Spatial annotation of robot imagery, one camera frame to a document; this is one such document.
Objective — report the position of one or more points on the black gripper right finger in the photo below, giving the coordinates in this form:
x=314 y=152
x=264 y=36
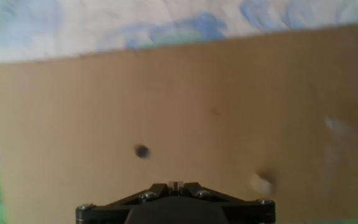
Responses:
x=244 y=211

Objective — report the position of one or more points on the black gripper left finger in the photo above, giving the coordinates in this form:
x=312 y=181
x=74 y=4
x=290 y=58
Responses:
x=117 y=210

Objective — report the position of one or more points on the small light wooden block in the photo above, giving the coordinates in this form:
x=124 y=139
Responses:
x=261 y=184

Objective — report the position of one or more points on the black round dot mark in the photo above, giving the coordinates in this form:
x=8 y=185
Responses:
x=142 y=151

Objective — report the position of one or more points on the brown cardboard sheet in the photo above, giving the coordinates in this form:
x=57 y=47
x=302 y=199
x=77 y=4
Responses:
x=197 y=93

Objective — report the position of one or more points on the clear tape strip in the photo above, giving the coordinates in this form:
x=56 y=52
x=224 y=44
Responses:
x=340 y=127

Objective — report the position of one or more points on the painted green blue cloth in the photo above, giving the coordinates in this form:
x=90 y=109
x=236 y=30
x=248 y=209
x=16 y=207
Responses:
x=73 y=25

